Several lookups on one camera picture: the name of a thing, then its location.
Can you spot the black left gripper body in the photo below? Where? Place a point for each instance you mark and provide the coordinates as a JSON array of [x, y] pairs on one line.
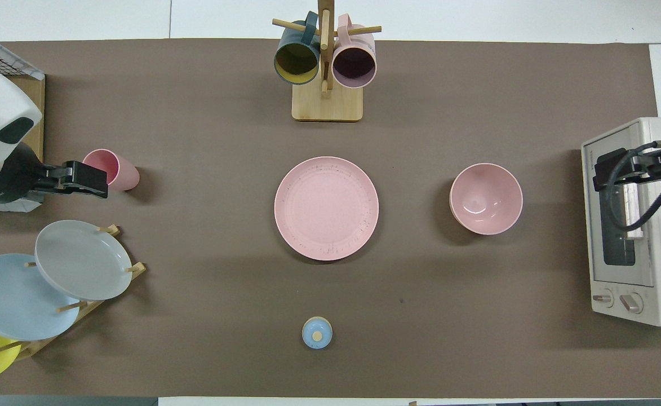
[[48, 177]]

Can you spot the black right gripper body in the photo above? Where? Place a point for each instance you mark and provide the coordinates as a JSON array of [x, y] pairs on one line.
[[654, 164]]

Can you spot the pink plastic cup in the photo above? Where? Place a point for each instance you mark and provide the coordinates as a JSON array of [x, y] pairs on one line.
[[124, 175]]

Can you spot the pink bowl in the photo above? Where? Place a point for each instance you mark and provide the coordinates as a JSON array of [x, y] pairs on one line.
[[485, 198]]

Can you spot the grey plate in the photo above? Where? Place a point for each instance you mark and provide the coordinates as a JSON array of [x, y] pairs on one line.
[[82, 259]]

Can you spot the brown table mat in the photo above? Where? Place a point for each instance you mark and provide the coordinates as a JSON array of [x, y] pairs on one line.
[[195, 141]]

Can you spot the light blue plate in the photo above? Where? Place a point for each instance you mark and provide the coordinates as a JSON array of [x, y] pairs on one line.
[[14, 299]]

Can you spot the marbled white sheet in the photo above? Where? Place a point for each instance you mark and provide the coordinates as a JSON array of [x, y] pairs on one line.
[[3, 53]]

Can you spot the wooden plate rack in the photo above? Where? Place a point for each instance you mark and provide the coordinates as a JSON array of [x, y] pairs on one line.
[[37, 347]]

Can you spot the dark teal mug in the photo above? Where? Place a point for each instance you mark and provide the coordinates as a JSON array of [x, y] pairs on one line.
[[296, 62]]

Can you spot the pink speckled plate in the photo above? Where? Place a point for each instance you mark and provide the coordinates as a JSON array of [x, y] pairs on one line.
[[326, 208]]

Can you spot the wooden mug tree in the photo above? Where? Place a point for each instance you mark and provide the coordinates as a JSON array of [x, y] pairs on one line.
[[327, 107]]

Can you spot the pink mug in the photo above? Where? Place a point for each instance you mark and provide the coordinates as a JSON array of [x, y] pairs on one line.
[[354, 65]]

